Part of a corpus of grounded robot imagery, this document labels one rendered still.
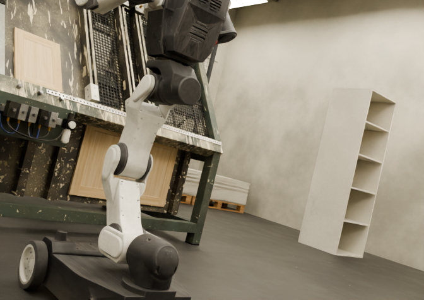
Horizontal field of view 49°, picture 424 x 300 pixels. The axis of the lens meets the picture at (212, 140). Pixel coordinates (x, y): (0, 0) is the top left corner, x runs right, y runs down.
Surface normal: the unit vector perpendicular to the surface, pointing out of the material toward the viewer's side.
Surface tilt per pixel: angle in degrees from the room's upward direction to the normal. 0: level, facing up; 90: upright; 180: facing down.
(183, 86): 90
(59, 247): 45
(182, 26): 105
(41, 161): 90
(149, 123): 100
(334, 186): 90
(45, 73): 57
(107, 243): 90
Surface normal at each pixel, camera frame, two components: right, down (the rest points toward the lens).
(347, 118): -0.74, -0.22
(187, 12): 0.54, 0.35
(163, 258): 0.56, -0.27
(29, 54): 0.72, -0.41
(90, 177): 0.71, 0.13
